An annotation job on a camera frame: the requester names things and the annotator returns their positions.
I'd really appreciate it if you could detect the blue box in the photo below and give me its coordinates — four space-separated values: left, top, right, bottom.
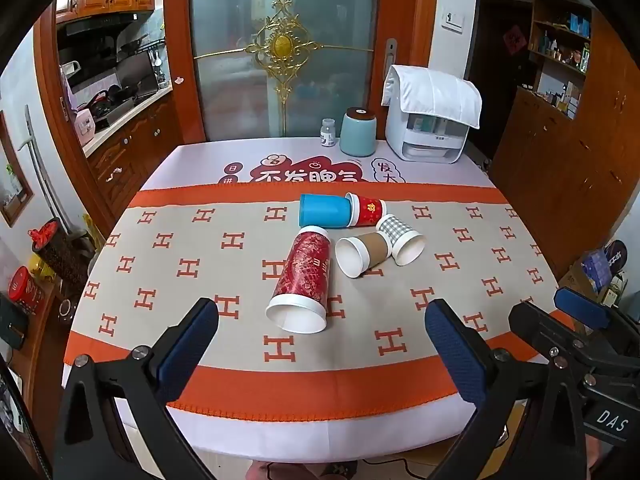
580 247 620 287

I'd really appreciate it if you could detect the cardboard box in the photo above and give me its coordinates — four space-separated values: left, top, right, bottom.
559 259 629 307

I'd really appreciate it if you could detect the teal canister with dark lid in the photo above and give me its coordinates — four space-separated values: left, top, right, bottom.
339 107 378 157

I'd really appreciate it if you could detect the red round tin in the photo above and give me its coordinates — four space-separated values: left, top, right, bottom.
8 266 46 317

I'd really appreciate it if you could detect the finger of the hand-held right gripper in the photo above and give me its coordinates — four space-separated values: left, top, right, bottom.
508 301 608 386
554 286 640 361

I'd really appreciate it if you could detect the brown sleeved paper cup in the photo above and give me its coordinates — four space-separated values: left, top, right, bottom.
335 231 396 279

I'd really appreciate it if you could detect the black wok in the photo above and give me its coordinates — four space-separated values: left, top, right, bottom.
101 82 143 106

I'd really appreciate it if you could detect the orange patterned tablecloth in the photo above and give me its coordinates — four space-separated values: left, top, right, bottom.
62 180 576 423

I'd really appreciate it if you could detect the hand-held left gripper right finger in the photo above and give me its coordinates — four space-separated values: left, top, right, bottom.
424 298 591 480

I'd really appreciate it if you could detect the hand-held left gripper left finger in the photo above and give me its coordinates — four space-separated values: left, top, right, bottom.
52 297 219 480

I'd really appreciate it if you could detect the frosted glass door gold ornament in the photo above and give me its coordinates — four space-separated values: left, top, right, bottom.
189 0 381 143

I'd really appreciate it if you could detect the tall red patterned cup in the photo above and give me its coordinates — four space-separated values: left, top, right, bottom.
265 225 332 334

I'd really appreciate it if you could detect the wooden framed picture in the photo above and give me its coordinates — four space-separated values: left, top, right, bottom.
0 109 35 229

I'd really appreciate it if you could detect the small red paper cup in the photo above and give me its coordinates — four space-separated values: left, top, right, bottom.
345 192 388 227

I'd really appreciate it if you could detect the grey checkered paper cup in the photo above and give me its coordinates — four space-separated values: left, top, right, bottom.
376 213 426 267

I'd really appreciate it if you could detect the white countertop appliance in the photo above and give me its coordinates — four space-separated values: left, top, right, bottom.
385 102 471 165

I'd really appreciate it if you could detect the white cloth cover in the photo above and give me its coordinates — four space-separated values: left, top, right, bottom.
381 64 483 130

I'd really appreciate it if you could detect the silver door handle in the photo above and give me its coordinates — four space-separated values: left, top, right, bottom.
384 37 399 81

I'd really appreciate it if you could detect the wooden kitchen base cabinet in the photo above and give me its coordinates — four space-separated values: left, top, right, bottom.
82 89 177 221

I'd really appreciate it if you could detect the blue cup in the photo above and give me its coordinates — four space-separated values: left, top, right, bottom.
298 193 355 228

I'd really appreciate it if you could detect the black range hood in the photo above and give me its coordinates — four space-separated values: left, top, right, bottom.
56 10 155 40

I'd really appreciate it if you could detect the pink kitchen appliance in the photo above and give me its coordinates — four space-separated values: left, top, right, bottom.
73 110 97 148

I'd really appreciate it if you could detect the brown dotted bag red bow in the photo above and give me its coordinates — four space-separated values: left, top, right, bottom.
30 217 91 287

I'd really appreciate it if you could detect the white printed tablecloth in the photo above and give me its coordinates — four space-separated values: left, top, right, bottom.
60 141 551 461

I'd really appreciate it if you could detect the wooden open shelf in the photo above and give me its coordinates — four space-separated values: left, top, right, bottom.
527 0 597 121

